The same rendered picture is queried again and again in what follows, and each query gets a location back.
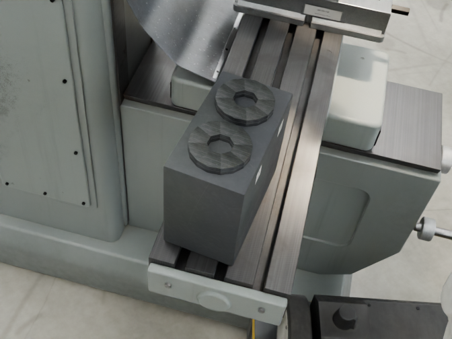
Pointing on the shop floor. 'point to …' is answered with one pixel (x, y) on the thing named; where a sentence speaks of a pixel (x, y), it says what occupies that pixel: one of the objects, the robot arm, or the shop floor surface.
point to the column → (66, 111)
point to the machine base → (123, 265)
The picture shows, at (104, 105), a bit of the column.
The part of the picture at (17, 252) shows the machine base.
